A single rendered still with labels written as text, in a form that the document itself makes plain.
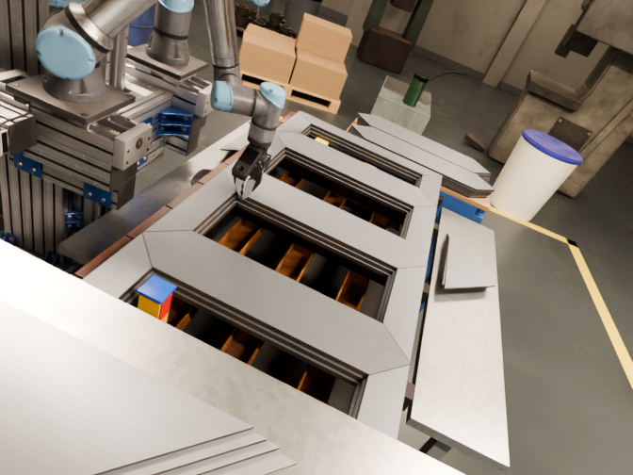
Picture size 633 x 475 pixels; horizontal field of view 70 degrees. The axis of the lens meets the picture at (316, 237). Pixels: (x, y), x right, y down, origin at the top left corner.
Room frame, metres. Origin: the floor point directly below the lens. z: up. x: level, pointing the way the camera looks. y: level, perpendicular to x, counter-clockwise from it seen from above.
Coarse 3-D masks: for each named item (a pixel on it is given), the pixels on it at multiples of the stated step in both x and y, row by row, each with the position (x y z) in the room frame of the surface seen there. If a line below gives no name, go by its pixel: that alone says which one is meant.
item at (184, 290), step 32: (320, 128) 1.97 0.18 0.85; (384, 160) 1.94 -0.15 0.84; (288, 224) 1.17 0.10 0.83; (352, 256) 1.15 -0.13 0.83; (192, 288) 0.74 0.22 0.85; (384, 288) 1.07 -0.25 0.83; (224, 320) 0.72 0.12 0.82; (256, 320) 0.73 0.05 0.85; (288, 352) 0.71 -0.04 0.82; (320, 352) 0.72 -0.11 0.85; (352, 384) 0.69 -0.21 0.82; (352, 416) 0.60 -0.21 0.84
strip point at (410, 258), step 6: (408, 246) 1.29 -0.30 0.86; (402, 252) 1.25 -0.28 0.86; (408, 252) 1.26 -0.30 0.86; (414, 252) 1.28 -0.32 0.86; (402, 258) 1.21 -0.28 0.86; (408, 258) 1.22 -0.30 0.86; (414, 258) 1.24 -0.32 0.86; (420, 258) 1.25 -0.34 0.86; (402, 264) 1.18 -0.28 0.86; (408, 264) 1.19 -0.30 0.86; (414, 264) 1.21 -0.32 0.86; (420, 264) 1.22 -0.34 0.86; (426, 264) 1.23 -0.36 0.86
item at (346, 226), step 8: (344, 216) 1.31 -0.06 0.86; (352, 216) 1.34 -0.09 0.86; (336, 224) 1.24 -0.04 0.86; (344, 224) 1.26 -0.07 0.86; (352, 224) 1.28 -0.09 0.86; (360, 224) 1.30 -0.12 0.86; (336, 232) 1.20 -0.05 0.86; (344, 232) 1.22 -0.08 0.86; (352, 232) 1.24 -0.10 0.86; (344, 240) 1.17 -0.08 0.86; (352, 240) 1.19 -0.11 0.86
